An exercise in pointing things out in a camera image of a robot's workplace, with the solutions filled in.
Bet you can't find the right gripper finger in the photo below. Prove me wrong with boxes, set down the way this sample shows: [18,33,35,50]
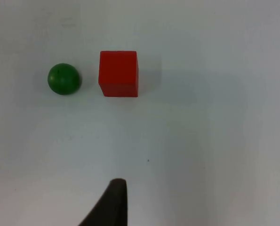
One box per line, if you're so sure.
[78,178,129,226]

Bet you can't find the green ball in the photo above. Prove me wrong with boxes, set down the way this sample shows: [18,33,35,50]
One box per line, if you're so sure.
[47,63,82,96]

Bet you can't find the red cube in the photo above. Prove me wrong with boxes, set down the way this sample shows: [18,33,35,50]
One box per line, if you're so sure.
[97,50,139,98]

